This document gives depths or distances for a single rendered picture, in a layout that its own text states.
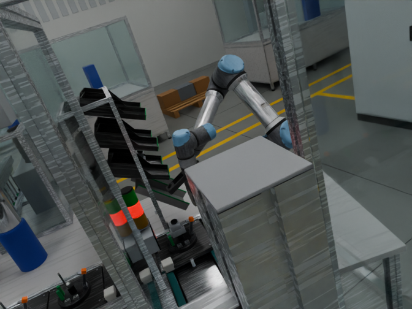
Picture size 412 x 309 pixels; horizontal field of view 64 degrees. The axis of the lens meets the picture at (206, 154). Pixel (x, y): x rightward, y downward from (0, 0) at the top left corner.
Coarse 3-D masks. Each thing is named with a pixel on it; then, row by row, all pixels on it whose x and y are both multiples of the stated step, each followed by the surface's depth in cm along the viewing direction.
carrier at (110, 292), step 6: (102, 264) 153; (156, 264) 143; (108, 276) 145; (108, 282) 142; (108, 288) 135; (114, 288) 135; (108, 294) 132; (114, 294) 133; (120, 294) 134; (108, 300) 133
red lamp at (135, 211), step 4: (136, 204) 114; (140, 204) 117; (128, 208) 114; (132, 208) 113; (136, 208) 114; (140, 208) 116; (132, 212) 114; (136, 212) 114; (140, 212) 115; (132, 216) 115; (136, 216) 115
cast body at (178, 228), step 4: (172, 220) 146; (176, 220) 145; (172, 224) 145; (176, 224) 144; (180, 224) 148; (172, 228) 144; (176, 228) 145; (180, 228) 146; (184, 228) 146; (172, 232) 145; (176, 232) 145; (180, 232) 146; (184, 232) 147; (172, 236) 146; (176, 236) 146
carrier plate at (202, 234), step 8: (200, 224) 158; (200, 232) 153; (160, 240) 157; (200, 240) 148; (208, 240) 146; (168, 248) 150; (192, 248) 145; (200, 248) 143; (208, 248) 142; (160, 256) 146; (168, 256) 145; (176, 256) 143; (184, 256) 142; (192, 256) 140; (176, 264) 139; (184, 264) 140; (168, 272) 139
